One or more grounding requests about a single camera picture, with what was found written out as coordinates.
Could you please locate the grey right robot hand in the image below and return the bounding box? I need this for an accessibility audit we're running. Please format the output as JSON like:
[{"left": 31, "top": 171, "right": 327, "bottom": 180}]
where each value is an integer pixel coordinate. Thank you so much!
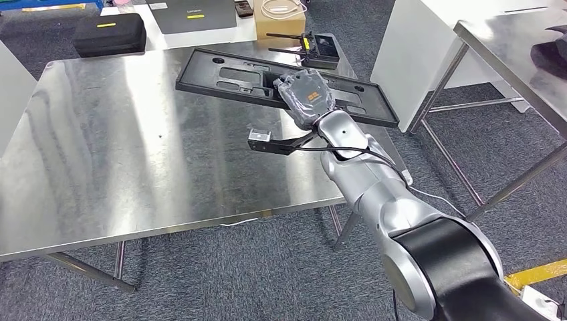
[{"left": 272, "top": 68, "right": 336, "bottom": 132}]

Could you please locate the black plastic plate part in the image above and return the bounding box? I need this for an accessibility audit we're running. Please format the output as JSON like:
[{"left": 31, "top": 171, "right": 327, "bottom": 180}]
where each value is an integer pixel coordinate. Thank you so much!
[{"left": 175, "top": 47, "right": 401, "bottom": 129}]

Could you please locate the stainless steel workbench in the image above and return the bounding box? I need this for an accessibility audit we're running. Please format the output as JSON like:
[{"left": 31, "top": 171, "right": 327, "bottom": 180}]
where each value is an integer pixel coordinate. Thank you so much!
[{"left": 0, "top": 33, "right": 414, "bottom": 294}]

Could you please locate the black car part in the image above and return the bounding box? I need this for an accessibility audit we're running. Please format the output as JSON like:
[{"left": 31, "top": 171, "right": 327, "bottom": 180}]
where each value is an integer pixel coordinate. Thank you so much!
[{"left": 530, "top": 24, "right": 567, "bottom": 82}]

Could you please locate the black remote controller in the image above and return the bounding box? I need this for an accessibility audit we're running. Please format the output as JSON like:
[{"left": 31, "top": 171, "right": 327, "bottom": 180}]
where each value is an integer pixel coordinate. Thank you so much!
[{"left": 265, "top": 31, "right": 341, "bottom": 70}]

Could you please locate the cardboard box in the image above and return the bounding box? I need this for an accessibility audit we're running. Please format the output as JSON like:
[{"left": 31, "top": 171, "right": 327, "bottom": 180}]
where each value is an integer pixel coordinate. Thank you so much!
[{"left": 253, "top": 0, "right": 307, "bottom": 46}]

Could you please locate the white cabinet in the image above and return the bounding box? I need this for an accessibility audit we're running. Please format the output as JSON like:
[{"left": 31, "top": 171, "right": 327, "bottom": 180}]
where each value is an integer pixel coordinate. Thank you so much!
[{"left": 370, "top": 0, "right": 567, "bottom": 134}]

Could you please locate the grey laptop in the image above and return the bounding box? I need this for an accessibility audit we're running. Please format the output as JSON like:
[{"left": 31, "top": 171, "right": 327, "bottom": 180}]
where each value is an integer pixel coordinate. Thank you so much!
[{"left": 146, "top": 0, "right": 238, "bottom": 35}]

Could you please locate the black zip case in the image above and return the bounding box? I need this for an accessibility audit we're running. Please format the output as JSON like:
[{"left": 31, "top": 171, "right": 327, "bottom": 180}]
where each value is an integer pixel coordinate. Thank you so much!
[{"left": 73, "top": 13, "right": 148, "bottom": 58}]

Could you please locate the stainless steel table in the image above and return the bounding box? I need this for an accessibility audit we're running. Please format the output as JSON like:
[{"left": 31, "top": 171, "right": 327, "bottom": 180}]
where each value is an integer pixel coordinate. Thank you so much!
[{"left": 407, "top": 7, "right": 567, "bottom": 223}]

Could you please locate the yellow tape strip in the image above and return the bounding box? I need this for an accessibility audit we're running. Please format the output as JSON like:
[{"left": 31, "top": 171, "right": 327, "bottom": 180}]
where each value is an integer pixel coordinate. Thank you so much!
[{"left": 21, "top": 3, "right": 86, "bottom": 13}]

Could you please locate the blue metal cart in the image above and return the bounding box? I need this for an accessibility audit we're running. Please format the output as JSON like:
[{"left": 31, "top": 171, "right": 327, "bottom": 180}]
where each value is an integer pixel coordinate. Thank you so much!
[{"left": 0, "top": 0, "right": 105, "bottom": 12}]

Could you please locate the yellow floor tape square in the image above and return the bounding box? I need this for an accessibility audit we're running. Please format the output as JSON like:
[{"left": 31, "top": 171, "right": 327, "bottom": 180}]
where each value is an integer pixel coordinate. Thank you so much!
[{"left": 505, "top": 259, "right": 567, "bottom": 294}]

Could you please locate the white power strip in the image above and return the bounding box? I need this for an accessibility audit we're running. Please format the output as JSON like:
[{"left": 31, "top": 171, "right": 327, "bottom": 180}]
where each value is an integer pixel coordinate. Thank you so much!
[{"left": 520, "top": 286, "right": 562, "bottom": 321}]

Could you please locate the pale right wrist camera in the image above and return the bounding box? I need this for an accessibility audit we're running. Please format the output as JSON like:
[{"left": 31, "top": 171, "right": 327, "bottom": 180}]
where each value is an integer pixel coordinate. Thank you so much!
[{"left": 247, "top": 128, "right": 320, "bottom": 156}]

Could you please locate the black camera cable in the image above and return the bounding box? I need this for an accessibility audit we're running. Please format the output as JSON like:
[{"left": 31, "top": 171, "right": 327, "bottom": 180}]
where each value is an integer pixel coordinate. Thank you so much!
[{"left": 294, "top": 145, "right": 405, "bottom": 179}]

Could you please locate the white coiled cable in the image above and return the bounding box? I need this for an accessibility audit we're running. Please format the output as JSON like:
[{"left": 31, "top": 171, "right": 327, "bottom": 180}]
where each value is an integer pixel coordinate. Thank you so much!
[{"left": 260, "top": 0, "right": 308, "bottom": 21}]

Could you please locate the white floor cable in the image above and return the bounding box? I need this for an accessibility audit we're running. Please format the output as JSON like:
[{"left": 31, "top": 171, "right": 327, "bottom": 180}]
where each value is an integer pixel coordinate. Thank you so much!
[{"left": 220, "top": 183, "right": 467, "bottom": 227}]

